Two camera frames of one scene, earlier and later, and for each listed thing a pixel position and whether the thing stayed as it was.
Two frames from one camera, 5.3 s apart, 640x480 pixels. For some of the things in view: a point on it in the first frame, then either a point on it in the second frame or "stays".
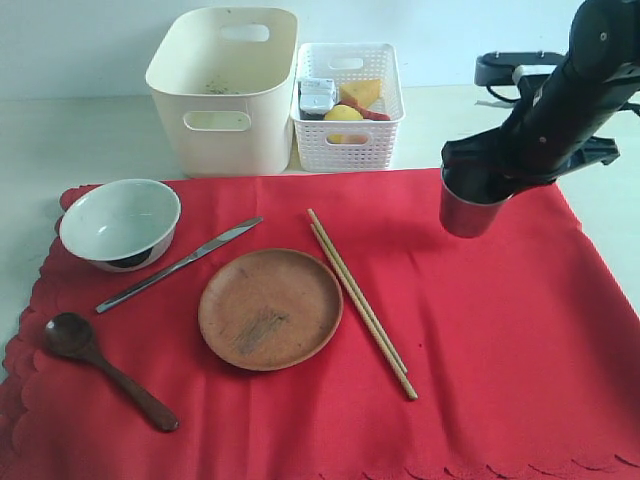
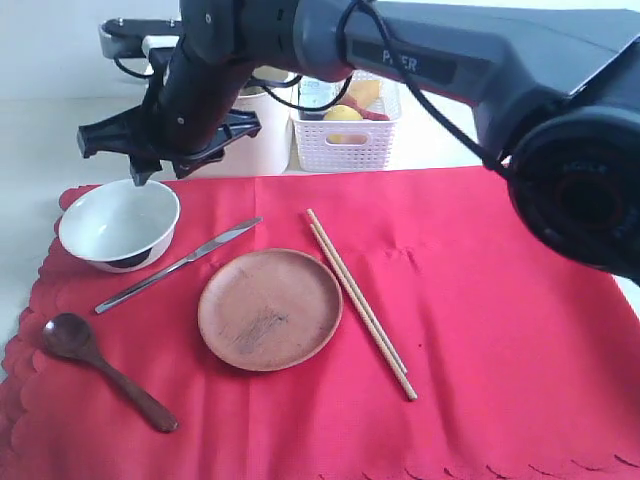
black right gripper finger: (596, 149) → (143, 164)
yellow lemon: (340, 112) stays
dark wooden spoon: (72, 334) stays
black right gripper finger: (480, 152) → (144, 132)
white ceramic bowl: (121, 225) stays
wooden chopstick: (357, 291) stays
